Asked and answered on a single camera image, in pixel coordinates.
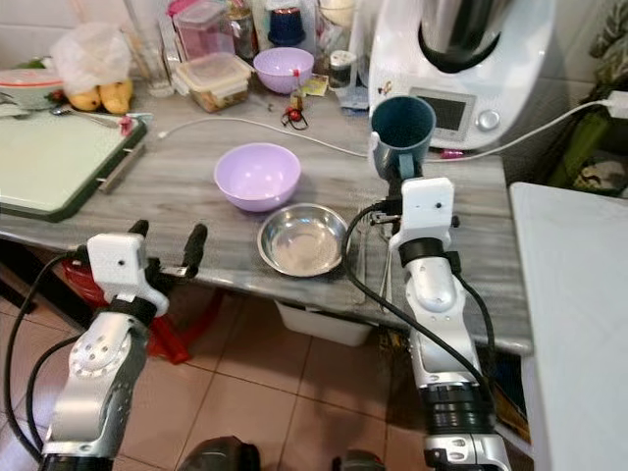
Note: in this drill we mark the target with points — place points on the small yellow packet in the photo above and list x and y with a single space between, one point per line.
314 85

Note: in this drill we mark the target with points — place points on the dark teal mug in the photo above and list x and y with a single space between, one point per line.
402 126

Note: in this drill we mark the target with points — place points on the white side table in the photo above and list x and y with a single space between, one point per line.
574 324

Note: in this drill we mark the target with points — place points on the stainless steel dish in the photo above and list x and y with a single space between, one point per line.
302 241

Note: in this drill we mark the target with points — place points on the bowl with red rimmed lid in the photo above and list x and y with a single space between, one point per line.
27 88

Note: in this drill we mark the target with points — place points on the green tray with pale board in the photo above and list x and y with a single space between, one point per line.
59 162

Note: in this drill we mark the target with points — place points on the dark right robot foot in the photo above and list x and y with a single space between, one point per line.
358 463

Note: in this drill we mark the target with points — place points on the red plastic stool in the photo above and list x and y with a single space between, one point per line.
182 329

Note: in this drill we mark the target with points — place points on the large purple plastic bowl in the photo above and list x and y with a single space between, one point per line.
257 177

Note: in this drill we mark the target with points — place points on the white kitchen food processor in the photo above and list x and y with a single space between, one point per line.
500 88

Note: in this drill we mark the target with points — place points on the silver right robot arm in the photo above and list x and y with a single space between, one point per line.
437 343

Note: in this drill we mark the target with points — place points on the clear container with pink lid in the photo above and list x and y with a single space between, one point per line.
206 27

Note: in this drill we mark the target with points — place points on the clear drinking glass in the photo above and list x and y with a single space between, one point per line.
157 67

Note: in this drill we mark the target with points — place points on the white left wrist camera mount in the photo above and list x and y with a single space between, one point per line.
118 265

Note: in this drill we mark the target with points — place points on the small red black keyring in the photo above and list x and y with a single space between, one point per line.
293 114

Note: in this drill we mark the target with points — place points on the dark blue cup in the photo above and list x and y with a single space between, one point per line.
286 27

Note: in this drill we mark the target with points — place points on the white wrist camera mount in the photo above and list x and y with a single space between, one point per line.
424 211
118 265

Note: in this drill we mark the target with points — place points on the small purple plastic bowl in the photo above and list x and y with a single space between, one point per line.
284 67

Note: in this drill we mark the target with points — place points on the white plastic tub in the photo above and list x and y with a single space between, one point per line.
324 326

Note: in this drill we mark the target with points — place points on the yellow mangoes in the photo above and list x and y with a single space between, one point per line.
106 97

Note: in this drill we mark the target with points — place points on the metal spoon by tray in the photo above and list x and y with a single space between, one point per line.
83 117

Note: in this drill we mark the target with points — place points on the dark robot foot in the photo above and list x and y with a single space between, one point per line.
221 456
358 463

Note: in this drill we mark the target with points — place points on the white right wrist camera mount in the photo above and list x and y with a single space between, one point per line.
424 211

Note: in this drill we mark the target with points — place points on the white plastic bag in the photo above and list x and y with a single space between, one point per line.
93 57

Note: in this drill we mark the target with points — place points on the dark left robot foot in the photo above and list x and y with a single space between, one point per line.
221 456

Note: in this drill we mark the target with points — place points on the clear food container with snacks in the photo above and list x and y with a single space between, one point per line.
216 81

